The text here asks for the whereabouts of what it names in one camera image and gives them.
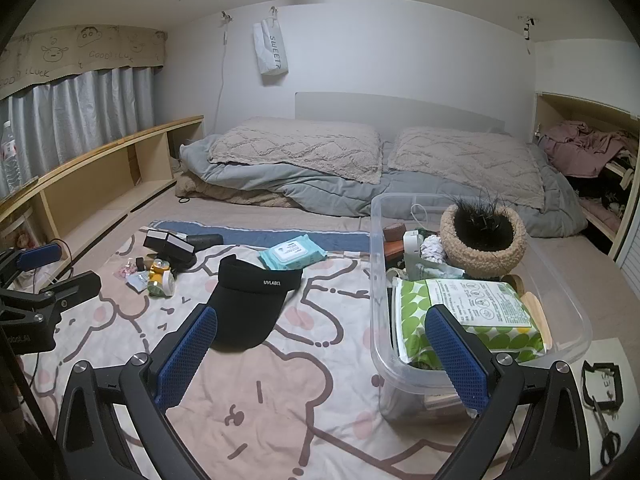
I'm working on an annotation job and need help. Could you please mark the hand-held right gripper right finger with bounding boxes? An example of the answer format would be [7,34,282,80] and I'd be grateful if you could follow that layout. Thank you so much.
[425,304,589,480]

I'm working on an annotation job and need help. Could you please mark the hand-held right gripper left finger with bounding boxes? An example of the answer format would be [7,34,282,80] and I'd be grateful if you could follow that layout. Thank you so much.
[55,305,219,480]

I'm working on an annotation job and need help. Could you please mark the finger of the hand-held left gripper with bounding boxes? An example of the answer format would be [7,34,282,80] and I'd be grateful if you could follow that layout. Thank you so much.
[0,243,65,286]
[0,271,102,333]

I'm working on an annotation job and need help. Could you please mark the black sun visor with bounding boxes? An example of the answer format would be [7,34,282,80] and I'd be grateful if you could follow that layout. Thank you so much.
[206,254,304,350]

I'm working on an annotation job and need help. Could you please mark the round wooden block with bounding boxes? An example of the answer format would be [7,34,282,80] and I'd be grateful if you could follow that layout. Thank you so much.
[517,290,554,351]

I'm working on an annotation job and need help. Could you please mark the clear plastic storage box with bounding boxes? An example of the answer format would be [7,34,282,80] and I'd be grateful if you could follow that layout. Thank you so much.
[370,192,593,421]

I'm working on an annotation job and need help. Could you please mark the teal wet wipes pack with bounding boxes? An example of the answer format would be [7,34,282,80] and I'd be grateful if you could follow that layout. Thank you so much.
[258,234,328,270]

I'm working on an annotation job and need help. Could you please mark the green dotted tissue pack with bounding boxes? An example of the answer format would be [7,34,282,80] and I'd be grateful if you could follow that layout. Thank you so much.
[392,277,548,366]

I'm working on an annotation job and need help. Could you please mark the green and white packet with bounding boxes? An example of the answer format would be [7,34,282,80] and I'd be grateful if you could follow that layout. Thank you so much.
[402,255,468,283]

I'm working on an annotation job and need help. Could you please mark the white and black box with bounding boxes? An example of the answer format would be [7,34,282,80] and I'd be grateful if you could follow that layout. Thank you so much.
[143,228,174,253]

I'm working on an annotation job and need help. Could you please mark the beige woven basket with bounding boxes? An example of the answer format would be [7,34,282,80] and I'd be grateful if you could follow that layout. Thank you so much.
[439,205,528,278]

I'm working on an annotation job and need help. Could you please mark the clear water bottle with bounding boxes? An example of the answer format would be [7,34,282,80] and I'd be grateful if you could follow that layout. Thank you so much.
[0,120,23,193]

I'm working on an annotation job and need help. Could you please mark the wooden bedside shelf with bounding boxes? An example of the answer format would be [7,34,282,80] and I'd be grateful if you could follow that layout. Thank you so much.
[0,115,206,261]

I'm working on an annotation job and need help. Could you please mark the white knitted cloth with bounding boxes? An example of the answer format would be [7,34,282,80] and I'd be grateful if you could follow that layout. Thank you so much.
[420,237,447,263]

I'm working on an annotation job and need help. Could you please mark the black oblong case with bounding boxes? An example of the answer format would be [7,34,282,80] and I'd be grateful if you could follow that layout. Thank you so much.
[186,233,224,251]

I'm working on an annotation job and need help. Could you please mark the pink cartoon printed blanket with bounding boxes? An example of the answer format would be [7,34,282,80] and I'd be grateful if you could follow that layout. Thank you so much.
[30,230,501,480]

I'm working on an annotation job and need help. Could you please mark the black furry item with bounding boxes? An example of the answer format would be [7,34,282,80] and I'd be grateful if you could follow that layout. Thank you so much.
[452,190,516,253]

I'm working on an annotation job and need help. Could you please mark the grey curtain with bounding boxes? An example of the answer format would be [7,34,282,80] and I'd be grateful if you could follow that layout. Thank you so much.
[0,66,156,198]

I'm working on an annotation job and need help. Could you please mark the beige fleece blanket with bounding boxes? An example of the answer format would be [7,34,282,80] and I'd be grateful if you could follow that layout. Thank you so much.
[174,170,301,209]

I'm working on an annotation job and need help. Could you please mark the black scissors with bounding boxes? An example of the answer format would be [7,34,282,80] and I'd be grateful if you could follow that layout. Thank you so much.
[590,395,623,468]

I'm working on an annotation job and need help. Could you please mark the white paper sheet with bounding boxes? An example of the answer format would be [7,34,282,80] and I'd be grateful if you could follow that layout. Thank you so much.
[582,337,640,476]

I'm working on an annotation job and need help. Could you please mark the beige textured pillow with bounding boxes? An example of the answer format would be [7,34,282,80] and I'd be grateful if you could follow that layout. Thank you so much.
[387,126,546,211]
[207,116,383,185]

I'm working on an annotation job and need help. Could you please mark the white slatted door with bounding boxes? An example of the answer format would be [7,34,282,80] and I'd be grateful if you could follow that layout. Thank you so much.
[612,220,640,311]

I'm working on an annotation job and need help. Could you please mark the beige cartoon curtain valance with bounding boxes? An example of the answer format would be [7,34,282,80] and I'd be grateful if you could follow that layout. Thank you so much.
[0,24,168,101]

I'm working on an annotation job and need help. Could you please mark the grey duvet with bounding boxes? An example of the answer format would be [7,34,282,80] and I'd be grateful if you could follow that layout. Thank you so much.
[179,132,588,238]

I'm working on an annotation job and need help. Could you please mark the dark clothes pile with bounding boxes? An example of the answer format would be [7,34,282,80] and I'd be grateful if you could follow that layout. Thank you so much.
[565,157,636,221]

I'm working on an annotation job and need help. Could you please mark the pink clothes pile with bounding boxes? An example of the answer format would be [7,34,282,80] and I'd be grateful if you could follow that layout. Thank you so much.
[537,120,640,178]

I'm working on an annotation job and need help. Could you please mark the grey headboard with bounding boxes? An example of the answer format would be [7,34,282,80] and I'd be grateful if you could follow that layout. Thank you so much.
[295,91,506,136]

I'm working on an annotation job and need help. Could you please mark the white hanging paper bag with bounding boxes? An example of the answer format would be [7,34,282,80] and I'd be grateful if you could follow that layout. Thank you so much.
[252,7,291,89]

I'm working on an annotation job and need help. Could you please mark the white charger with cable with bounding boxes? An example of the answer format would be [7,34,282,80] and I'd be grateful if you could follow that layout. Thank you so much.
[402,202,427,271]

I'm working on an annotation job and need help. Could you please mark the black square frame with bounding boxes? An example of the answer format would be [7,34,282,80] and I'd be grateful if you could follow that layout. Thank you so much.
[581,360,623,411]

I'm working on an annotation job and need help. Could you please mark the white hanging cable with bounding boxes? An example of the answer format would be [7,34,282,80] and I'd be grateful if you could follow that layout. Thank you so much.
[212,10,236,133]

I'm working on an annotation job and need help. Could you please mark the wooden wall niche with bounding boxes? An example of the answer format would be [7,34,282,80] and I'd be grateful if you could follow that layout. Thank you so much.
[532,91,640,261]

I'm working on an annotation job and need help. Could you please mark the black and white wall hook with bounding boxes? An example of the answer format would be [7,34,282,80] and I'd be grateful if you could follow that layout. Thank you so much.
[520,15,536,56]

